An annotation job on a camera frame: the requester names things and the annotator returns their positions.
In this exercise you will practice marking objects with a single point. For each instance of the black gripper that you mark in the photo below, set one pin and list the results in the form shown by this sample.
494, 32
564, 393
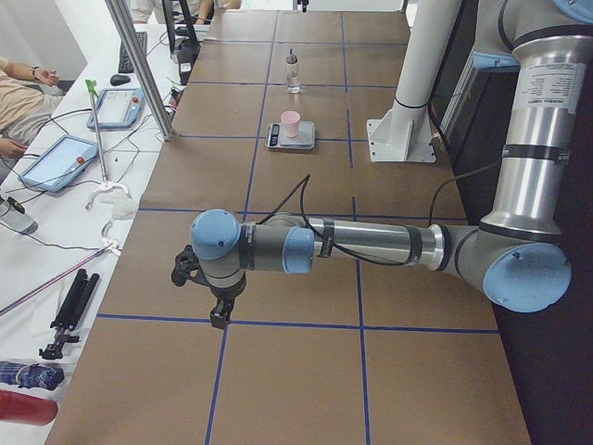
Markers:
225, 294

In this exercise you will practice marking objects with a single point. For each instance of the pink plastic cup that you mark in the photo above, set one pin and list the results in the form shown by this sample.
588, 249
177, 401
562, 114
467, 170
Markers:
290, 121

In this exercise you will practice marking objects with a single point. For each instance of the clear glass sauce bottle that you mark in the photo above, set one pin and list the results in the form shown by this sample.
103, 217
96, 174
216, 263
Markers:
292, 72

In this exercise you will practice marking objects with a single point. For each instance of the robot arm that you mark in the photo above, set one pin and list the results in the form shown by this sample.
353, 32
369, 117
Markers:
513, 254

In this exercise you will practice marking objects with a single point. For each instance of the striped grabber stick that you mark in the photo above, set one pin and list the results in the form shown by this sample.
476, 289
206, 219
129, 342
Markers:
109, 245

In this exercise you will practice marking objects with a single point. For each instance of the black folded tripod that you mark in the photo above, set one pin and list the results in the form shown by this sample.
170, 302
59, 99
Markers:
70, 313

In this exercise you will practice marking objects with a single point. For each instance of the crumpled white cloth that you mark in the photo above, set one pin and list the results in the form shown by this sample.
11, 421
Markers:
122, 207

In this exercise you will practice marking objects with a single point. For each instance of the folded blue umbrella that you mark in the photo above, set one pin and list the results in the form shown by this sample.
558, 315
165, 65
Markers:
31, 375

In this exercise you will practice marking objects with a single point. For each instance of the near teach pendant tablet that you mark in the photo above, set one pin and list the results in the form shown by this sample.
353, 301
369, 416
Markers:
60, 164

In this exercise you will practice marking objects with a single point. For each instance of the teach pendant tablet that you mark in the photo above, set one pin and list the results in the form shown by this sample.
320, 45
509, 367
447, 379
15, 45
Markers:
60, 164
119, 108

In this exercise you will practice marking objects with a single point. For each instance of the red cylinder bottle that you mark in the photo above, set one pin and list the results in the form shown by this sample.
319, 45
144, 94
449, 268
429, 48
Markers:
27, 410

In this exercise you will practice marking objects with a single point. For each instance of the grey bottle on side table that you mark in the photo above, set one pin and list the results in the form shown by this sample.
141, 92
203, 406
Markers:
16, 218

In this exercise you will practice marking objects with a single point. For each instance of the far teach pendant tablet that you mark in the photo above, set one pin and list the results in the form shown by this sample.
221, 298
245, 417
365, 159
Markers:
119, 108

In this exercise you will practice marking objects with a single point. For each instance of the black computer mouse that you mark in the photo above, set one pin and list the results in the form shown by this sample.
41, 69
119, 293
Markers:
119, 79

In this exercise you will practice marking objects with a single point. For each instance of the seated person beige shirt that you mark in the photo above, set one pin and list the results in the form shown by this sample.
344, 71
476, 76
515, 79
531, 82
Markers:
24, 110

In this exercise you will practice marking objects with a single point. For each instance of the aluminium frame post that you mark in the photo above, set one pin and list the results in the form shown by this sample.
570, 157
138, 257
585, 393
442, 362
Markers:
123, 22

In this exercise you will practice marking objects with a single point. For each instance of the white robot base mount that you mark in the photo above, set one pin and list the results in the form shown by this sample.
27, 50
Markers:
404, 134

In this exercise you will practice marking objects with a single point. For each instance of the grabber stick green handle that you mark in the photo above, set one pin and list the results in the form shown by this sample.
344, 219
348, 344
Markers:
106, 185

